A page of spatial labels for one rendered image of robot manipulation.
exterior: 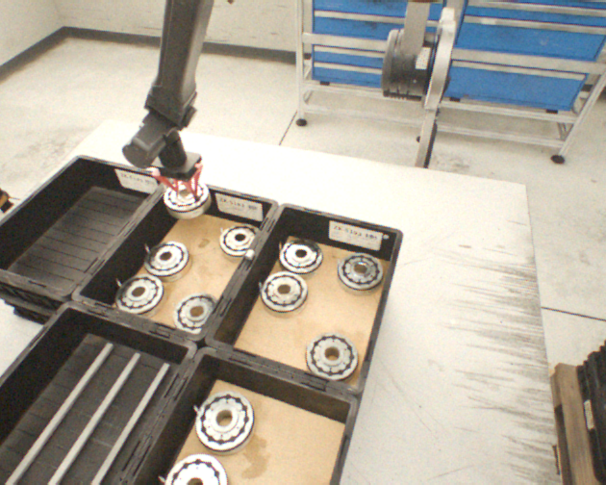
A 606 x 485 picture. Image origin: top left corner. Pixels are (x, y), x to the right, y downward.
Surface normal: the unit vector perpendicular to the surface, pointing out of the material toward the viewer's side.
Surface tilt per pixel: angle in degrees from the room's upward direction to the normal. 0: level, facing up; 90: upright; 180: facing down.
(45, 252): 0
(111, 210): 0
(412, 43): 90
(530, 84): 90
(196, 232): 0
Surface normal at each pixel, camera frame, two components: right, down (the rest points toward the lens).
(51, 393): -0.01, -0.66
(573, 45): -0.26, 0.73
